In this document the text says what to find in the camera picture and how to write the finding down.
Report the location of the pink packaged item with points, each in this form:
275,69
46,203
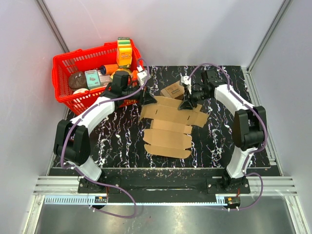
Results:
105,79

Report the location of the white round item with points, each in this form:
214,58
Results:
80,91

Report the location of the orange yellow juice carton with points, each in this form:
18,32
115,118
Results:
124,52

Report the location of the teal small box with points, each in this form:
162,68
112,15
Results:
92,79

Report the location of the red plastic shopping basket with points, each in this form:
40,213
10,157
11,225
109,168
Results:
80,60

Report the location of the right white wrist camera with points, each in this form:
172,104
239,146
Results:
185,81

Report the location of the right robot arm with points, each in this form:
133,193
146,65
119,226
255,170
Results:
249,126

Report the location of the brown cardboard box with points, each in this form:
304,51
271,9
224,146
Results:
170,132

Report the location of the orange cylindrical can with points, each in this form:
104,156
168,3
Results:
108,69

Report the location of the brown round bread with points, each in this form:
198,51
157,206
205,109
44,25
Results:
77,81

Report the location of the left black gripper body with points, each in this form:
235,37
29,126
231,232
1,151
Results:
138,96

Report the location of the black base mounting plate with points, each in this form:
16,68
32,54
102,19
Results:
204,180

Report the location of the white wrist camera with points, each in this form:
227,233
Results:
142,75
185,81

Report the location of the orange snack packet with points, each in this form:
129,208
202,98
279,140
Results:
134,74

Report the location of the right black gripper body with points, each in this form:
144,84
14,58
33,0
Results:
195,96

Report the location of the kitchen scouring pads pack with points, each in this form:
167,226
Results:
175,91

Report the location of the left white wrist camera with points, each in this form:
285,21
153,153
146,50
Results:
142,75

